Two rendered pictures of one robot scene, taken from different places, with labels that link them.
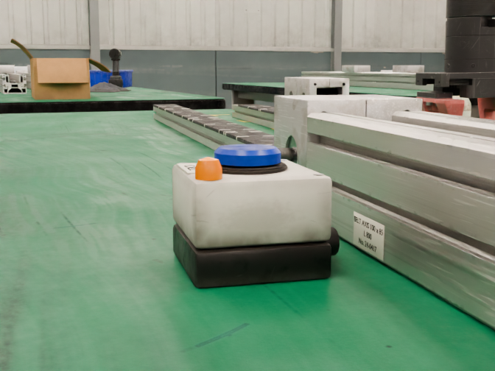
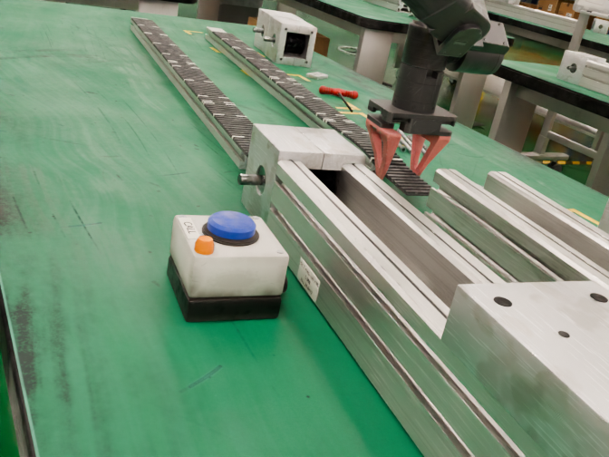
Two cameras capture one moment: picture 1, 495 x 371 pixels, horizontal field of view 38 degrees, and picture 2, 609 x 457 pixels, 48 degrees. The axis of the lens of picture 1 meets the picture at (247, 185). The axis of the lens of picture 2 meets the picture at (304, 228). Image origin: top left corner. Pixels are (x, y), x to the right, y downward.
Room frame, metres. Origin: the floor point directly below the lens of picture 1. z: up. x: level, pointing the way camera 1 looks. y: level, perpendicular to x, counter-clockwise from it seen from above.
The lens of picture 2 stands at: (-0.09, 0.04, 1.08)
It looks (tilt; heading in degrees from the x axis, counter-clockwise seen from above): 23 degrees down; 349
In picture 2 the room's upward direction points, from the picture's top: 11 degrees clockwise
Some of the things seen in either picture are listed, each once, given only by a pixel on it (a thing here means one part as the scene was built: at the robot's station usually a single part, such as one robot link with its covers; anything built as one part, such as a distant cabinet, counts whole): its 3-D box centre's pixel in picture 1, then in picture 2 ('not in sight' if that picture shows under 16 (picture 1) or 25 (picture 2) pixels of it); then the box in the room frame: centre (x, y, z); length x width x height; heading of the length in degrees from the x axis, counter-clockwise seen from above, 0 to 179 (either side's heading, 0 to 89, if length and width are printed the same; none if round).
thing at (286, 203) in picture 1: (261, 214); (235, 264); (0.43, -0.01, 0.81); 0.10 x 0.08 x 0.06; 105
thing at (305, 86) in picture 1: (317, 99); (285, 41); (1.61, -0.15, 0.83); 0.11 x 0.10 x 0.10; 102
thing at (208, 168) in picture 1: (208, 167); (204, 243); (0.39, 0.02, 0.85); 0.01 x 0.01 x 0.01
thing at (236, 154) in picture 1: (247, 162); (231, 229); (0.43, 0.00, 0.84); 0.04 x 0.04 x 0.02
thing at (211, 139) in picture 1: (201, 128); (178, 71); (1.23, 0.08, 0.79); 0.96 x 0.04 x 0.03; 15
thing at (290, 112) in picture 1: (331, 152); (291, 179); (0.62, -0.07, 0.83); 0.12 x 0.09 x 0.10; 105
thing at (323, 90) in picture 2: not in sight; (344, 101); (1.23, -0.25, 0.79); 0.16 x 0.08 x 0.02; 0
